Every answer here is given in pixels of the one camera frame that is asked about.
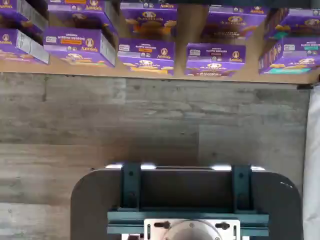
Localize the brown particleboard shelf board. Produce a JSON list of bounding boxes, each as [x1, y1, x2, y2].
[[0, 0, 320, 85]]

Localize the purple Annies snack box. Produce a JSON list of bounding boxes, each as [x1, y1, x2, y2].
[[42, 29, 118, 68], [263, 8, 320, 41], [184, 42, 248, 77], [0, 28, 51, 65], [258, 36, 320, 76], [200, 4, 270, 46], [0, 0, 50, 35], [119, 2, 179, 41], [116, 37, 176, 76], [47, 0, 119, 35]]

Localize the dark grey cart top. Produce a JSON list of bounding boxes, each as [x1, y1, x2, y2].
[[70, 163, 305, 240]]

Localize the white cloth curtain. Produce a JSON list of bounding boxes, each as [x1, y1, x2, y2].
[[303, 83, 320, 240]]

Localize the teal aluminium mounting frame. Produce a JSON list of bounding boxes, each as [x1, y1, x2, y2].
[[107, 162, 270, 240]]

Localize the white metal base plate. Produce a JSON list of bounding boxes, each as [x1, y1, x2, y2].
[[143, 218, 241, 240]]

